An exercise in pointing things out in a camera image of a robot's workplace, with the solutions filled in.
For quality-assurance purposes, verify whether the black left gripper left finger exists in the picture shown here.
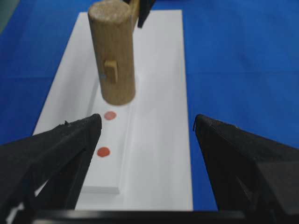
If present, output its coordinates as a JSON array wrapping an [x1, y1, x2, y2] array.
[[0, 114, 102, 223]]

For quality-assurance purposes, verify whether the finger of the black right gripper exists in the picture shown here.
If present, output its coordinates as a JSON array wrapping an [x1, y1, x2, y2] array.
[[137, 0, 155, 28]]

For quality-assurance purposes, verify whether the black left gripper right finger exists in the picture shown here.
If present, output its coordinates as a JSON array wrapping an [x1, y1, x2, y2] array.
[[193, 114, 299, 224]]

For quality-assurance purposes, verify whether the wooden mallet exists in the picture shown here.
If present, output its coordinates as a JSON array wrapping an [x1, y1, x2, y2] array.
[[88, 0, 140, 105]]

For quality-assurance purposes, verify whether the small white marked block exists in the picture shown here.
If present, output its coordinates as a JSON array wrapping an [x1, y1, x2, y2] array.
[[82, 82, 135, 194]]

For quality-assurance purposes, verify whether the large white foam board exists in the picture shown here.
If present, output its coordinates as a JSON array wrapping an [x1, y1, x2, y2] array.
[[34, 10, 193, 210]]

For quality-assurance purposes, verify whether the blue table mat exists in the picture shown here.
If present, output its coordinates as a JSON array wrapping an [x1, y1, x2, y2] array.
[[0, 0, 299, 210]]

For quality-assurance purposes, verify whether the dark green backdrop sheet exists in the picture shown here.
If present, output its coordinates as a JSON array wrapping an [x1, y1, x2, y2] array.
[[0, 0, 19, 33]]

